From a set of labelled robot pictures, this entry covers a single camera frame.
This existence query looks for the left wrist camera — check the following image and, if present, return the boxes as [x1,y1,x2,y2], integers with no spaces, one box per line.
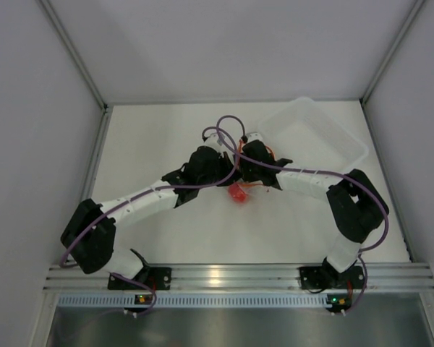
[203,132,227,152]

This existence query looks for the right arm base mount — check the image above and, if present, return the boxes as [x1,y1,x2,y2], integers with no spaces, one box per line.
[299,266,365,291]

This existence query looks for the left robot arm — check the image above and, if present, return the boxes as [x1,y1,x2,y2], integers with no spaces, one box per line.
[61,145,238,289]

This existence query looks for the white slotted cable duct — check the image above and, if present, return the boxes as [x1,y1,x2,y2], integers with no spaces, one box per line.
[57,291,352,309]

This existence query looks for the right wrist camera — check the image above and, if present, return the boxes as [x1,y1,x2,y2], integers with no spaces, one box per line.
[240,132,263,144]

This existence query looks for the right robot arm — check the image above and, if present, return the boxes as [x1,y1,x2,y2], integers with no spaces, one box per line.
[239,137,389,291]

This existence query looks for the white perforated plastic basket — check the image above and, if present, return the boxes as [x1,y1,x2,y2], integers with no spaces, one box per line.
[258,97,369,174]

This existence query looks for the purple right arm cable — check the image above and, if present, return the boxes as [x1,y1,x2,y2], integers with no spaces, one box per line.
[215,115,390,319]

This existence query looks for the aluminium mounting rail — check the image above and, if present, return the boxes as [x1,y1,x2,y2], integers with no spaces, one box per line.
[43,262,434,293]

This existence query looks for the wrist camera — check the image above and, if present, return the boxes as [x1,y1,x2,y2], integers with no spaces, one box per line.
[240,132,263,144]
[203,132,227,152]

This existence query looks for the clear zip top bag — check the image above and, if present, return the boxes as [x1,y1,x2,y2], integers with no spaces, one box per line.
[224,140,279,207]

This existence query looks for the red fake tomato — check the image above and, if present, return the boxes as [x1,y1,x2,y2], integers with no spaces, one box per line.
[228,183,248,203]

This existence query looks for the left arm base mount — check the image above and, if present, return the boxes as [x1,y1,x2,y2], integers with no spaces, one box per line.
[107,266,172,291]

